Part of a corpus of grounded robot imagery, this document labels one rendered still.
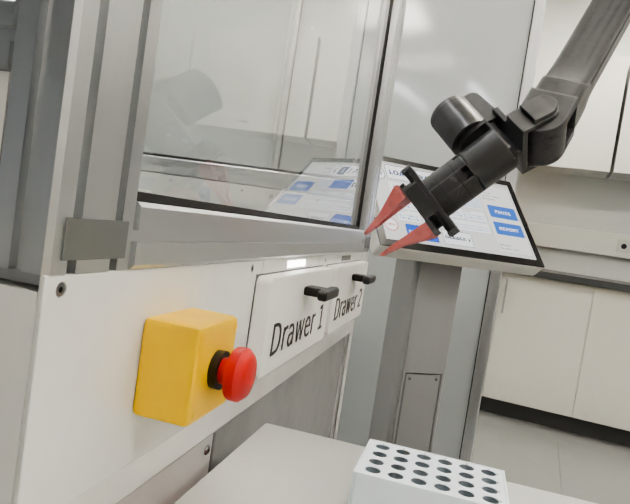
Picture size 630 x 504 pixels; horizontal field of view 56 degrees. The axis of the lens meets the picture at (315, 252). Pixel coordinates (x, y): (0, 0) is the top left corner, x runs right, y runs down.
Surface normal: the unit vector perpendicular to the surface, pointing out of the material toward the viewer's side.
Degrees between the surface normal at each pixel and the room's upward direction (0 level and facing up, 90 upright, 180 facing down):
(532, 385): 90
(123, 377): 90
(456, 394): 90
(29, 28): 90
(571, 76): 47
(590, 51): 60
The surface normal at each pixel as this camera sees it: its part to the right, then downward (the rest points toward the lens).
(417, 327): 0.37, 0.11
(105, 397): 0.96, 0.15
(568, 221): -0.36, 0.00
